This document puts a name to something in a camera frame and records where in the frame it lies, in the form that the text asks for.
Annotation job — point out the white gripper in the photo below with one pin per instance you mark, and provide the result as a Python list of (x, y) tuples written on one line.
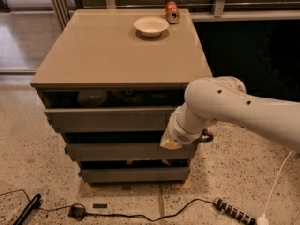
[(179, 134)]

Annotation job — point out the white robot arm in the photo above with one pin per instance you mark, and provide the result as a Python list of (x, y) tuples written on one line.
[(209, 100)]

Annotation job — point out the grey middle drawer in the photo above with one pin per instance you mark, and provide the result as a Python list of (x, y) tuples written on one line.
[(126, 151)]

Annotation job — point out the grey top drawer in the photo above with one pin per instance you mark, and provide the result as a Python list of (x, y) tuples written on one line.
[(74, 120)]

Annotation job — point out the white bowl in drawer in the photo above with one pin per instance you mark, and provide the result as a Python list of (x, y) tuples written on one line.
[(91, 98)]

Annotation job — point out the white bowl on cabinet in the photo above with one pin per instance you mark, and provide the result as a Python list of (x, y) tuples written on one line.
[(151, 27)]

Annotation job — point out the orange soda can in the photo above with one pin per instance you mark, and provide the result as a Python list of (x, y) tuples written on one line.
[(172, 13)]

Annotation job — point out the black power strip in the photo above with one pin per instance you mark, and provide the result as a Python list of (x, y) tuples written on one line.
[(232, 211)]

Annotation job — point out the black power adapter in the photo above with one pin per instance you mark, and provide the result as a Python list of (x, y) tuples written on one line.
[(77, 211)]

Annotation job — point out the black bar on floor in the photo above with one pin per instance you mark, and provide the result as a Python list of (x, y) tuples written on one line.
[(34, 203)]

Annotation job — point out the grey drawer cabinet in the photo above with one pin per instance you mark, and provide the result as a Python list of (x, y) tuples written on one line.
[(102, 50)]

